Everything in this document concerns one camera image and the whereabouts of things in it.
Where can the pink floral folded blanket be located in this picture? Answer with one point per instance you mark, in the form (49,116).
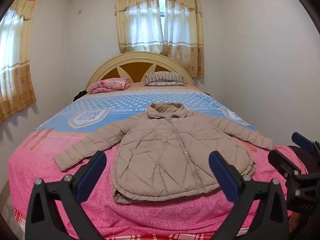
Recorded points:
(107,85)

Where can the striped pillow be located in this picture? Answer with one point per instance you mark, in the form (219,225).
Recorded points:
(162,78)

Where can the cream wooden headboard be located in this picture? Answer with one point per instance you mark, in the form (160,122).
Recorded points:
(112,63)

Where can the yellow patterned side window curtain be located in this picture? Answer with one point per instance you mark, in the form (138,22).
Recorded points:
(15,75)

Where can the yellow patterned curtain panel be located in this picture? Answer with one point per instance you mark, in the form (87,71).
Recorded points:
(185,35)
(137,25)

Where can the dark red cloth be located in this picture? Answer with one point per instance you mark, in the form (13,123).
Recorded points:
(297,152)

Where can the pink and blue printed bedsheet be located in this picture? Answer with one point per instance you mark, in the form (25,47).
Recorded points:
(75,105)

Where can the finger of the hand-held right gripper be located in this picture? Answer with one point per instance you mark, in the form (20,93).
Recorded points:
(282,162)
(303,140)

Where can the beige quilted puffer jacket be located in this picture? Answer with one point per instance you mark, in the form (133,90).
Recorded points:
(155,155)

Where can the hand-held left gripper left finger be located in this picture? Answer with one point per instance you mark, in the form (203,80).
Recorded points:
(86,182)

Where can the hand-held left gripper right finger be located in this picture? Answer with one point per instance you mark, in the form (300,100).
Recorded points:
(222,177)

